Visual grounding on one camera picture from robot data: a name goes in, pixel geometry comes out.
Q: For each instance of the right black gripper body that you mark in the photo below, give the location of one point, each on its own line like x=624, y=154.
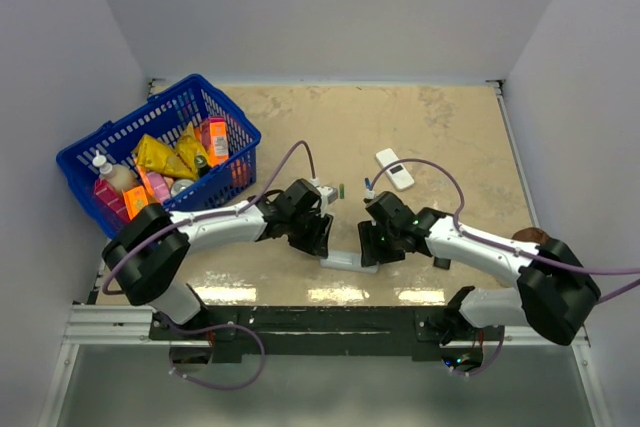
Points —
x=380, y=244

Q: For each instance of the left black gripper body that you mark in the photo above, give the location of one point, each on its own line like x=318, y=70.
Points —
x=308, y=231

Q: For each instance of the white remote control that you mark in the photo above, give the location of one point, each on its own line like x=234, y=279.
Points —
x=346, y=261

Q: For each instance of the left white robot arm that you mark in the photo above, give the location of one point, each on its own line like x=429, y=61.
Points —
x=145, y=256

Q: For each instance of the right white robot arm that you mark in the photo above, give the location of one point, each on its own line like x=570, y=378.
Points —
x=546, y=287

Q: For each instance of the white remote with display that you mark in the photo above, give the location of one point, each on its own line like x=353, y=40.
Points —
x=397, y=174

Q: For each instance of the black remote control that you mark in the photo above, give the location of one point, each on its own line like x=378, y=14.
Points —
x=442, y=263

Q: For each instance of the orange juice carton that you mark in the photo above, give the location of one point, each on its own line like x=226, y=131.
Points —
x=216, y=140

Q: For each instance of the silver can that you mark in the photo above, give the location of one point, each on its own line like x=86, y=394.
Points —
x=179, y=186

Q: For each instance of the yellow snack bag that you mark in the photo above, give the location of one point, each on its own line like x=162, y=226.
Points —
x=154, y=155
x=190, y=149

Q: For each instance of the brown cloth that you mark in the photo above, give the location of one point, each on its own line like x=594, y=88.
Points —
x=531, y=234

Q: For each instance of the pink round container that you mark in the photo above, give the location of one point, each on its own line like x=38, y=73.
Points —
x=157, y=187

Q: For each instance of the blue plastic shopping basket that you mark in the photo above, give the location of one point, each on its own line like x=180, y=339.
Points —
x=165, y=116

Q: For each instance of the small orange box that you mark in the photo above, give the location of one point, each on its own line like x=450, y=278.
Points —
x=136, y=199

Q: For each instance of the soap pump bottle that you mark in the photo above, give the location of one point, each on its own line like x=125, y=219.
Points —
x=118, y=176

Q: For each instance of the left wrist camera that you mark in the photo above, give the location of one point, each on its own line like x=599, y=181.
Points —
x=328, y=195

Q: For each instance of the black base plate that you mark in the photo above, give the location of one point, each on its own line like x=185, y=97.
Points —
x=229, y=333

